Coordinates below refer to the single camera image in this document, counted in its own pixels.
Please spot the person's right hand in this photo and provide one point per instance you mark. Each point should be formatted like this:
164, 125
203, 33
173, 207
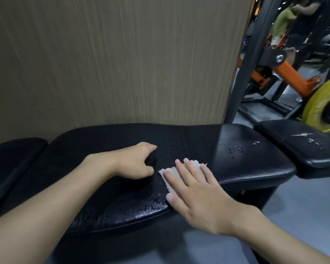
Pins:
206, 203

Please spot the person's left hand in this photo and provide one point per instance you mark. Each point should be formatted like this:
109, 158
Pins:
132, 162

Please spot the person's right middle finger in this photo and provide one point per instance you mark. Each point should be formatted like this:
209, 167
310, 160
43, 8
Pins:
188, 175

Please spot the person's right little finger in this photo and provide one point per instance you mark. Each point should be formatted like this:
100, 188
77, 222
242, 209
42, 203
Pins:
210, 177

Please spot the person's right thumb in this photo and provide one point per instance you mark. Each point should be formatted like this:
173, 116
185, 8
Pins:
176, 203

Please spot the person's left thumb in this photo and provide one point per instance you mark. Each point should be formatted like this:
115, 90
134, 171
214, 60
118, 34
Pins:
149, 172

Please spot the white wiping cloth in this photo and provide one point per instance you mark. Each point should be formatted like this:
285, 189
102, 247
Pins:
172, 175

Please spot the person's right forearm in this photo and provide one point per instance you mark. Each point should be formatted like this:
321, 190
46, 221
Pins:
277, 239

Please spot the person's left forearm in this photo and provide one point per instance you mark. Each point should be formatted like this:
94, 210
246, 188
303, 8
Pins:
57, 206

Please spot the large black bench pad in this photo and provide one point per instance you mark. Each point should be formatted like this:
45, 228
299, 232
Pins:
121, 197

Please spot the black scuffed bench pad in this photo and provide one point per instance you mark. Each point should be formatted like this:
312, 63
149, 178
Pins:
299, 145

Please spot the yellow weight plate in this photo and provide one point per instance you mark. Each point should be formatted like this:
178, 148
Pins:
317, 107

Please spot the small black bench pad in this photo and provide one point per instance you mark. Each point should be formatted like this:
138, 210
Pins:
11, 162

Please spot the black exercise machine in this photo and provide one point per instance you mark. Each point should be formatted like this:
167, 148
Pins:
319, 38

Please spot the black floor base frame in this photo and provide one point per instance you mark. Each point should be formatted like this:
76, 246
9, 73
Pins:
266, 107

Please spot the black metal upright post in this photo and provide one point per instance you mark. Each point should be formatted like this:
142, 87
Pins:
249, 63

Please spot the orange machine frame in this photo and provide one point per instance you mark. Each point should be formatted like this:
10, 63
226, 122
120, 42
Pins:
291, 75

